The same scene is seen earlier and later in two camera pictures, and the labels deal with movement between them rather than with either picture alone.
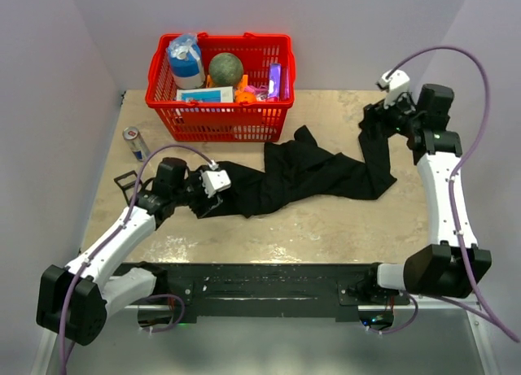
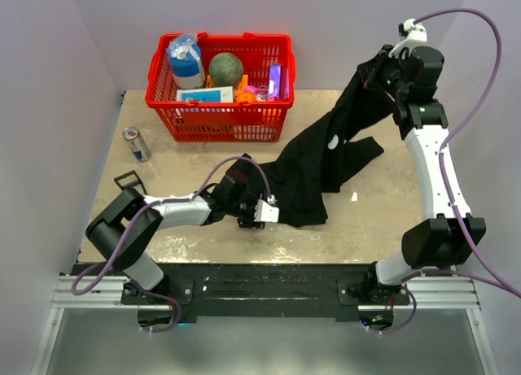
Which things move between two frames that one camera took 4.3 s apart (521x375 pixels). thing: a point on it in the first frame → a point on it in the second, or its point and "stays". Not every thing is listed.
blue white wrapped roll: [186, 62] stays
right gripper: [374, 114] → [402, 59]
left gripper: [202, 207] → [249, 221]
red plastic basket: [224, 122] stays
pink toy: [260, 93] stays
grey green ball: [225, 69] stays
